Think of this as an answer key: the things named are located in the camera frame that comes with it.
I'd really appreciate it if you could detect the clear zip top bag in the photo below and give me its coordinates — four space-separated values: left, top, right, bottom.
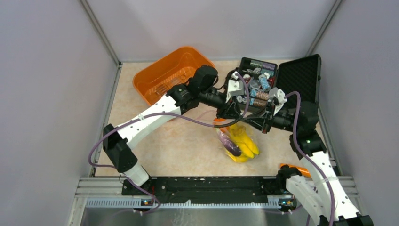
215 122 260 163

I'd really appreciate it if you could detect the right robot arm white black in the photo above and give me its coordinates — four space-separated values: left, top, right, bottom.
243 101 374 226

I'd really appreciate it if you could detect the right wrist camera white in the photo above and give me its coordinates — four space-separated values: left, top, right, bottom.
269 87 287 116

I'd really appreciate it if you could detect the black poker chip case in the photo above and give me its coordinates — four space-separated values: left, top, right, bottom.
223 54 322 113

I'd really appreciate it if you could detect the purple eggplant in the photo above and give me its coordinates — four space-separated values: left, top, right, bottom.
217 130 242 157

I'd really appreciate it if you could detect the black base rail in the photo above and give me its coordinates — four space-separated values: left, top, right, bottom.
121 176 281 205

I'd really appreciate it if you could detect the orange plastic basket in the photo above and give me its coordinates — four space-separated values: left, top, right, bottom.
132 46 215 106

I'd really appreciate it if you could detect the orange fruit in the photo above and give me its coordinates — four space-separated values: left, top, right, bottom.
213 118 229 134

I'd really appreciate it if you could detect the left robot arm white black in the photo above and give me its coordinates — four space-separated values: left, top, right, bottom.
103 65 249 195

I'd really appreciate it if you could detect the yellow banana bunch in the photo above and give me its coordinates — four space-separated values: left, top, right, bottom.
227 123 260 162

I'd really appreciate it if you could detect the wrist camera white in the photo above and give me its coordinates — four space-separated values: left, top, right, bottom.
269 87 287 116
225 71 245 103

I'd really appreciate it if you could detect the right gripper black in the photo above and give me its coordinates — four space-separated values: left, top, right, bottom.
242 101 300 134

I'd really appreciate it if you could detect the orange handled tool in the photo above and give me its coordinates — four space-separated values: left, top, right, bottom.
278 163 311 178

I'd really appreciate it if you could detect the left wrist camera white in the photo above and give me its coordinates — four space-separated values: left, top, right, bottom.
225 71 245 103

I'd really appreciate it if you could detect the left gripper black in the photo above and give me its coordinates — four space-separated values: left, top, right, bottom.
200 88 243 121

